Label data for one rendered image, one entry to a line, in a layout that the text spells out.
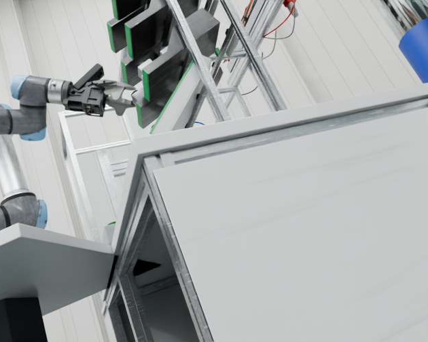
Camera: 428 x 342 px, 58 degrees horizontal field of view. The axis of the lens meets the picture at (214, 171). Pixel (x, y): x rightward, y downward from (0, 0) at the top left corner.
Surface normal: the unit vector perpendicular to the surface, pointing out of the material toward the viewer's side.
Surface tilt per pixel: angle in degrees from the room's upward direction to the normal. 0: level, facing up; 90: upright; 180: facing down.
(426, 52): 90
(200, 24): 90
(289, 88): 90
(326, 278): 90
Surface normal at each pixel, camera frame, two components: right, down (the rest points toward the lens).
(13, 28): -0.18, -0.29
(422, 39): -0.67, 0.00
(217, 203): 0.28, -0.44
